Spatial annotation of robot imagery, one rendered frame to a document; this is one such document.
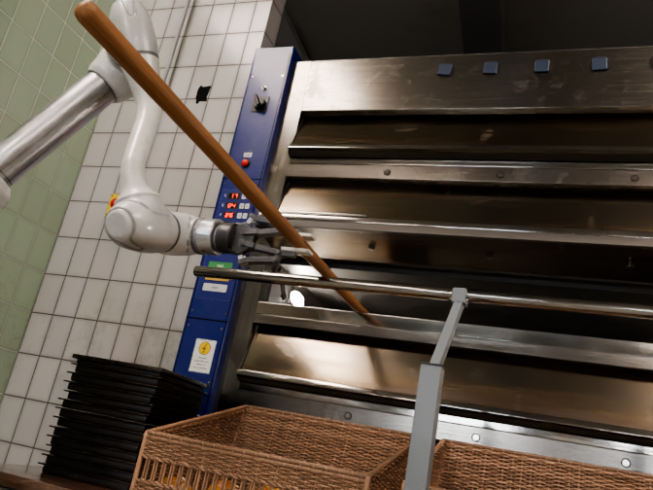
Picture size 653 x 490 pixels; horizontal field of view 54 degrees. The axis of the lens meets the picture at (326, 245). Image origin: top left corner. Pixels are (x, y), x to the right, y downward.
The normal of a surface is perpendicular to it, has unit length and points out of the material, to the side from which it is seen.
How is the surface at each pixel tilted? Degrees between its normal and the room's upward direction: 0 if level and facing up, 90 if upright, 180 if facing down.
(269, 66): 90
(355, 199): 70
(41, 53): 90
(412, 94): 90
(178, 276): 90
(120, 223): 115
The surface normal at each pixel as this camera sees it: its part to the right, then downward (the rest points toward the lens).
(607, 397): -0.23, -0.66
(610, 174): -0.32, -0.36
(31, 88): 0.93, 0.07
